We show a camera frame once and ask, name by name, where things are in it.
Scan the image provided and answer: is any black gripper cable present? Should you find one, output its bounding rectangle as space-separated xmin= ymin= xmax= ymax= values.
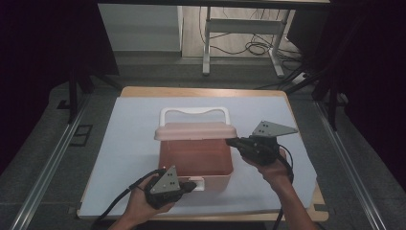
xmin=95 ymin=169 xmax=167 ymax=225
xmin=272 ymin=144 xmax=295 ymax=230

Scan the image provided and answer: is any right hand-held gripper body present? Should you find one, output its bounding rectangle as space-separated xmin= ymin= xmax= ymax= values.
xmin=238 ymin=120 xmax=299 ymax=167

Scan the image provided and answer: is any white table mat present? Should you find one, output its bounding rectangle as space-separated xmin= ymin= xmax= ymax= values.
xmin=78 ymin=96 xmax=319 ymax=219

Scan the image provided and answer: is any dark curtain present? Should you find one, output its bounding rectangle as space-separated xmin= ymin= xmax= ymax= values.
xmin=0 ymin=0 xmax=120 ymax=175
xmin=286 ymin=0 xmax=406 ymax=193

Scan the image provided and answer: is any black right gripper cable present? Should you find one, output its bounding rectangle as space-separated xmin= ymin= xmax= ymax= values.
xmin=272 ymin=144 xmax=295 ymax=230

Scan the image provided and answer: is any person's right hand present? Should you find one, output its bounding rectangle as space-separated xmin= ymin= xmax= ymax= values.
xmin=241 ymin=149 xmax=293 ymax=190

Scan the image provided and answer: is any white power strip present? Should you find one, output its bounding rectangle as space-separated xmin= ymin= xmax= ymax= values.
xmin=291 ymin=72 xmax=309 ymax=85

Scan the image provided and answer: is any black stand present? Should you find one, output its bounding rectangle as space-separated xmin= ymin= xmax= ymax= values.
xmin=56 ymin=61 xmax=124 ymax=126
xmin=277 ymin=18 xmax=350 ymax=132

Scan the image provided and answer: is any pink storage box with handle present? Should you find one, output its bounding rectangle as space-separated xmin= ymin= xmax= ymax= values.
xmin=153 ymin=106 xmax=238 ymax=193

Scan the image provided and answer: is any wooden table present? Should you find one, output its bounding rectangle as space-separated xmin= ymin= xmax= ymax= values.
xmin=76 ymin=85 xmax=330 ymax=223

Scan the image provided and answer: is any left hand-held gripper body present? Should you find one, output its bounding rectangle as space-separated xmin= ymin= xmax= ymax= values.
xmin=144 ymin=165 xmax=187 ymax=211

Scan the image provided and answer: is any person's left hand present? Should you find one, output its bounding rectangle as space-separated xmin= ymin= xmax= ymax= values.
xmin=124 ymin=173 xmax=177 ymax=222

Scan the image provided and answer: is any white metal desk frame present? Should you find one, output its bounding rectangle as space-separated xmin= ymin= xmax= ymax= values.
xmin=201 ymin=6 xmax=297 ymax=79

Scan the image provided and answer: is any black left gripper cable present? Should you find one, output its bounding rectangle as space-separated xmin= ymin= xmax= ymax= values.
xmin=95 ymin=169 xmax=167 ymax=225

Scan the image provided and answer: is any white cabinet panel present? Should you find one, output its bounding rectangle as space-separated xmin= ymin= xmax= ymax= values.
xmin=98 ymin=3 xmax=184 ymax=53

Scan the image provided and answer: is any black floor cable bundle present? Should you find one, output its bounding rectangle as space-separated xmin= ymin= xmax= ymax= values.
xmin=198 ymin=6 xmax=305 ymax=65

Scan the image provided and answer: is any metal floor rail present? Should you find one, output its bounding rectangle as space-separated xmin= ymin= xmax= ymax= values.
xmin=313 ymin=100 xmax=388 ymax=230
xmin=9 ymin=95 xmax=93 ymax=230

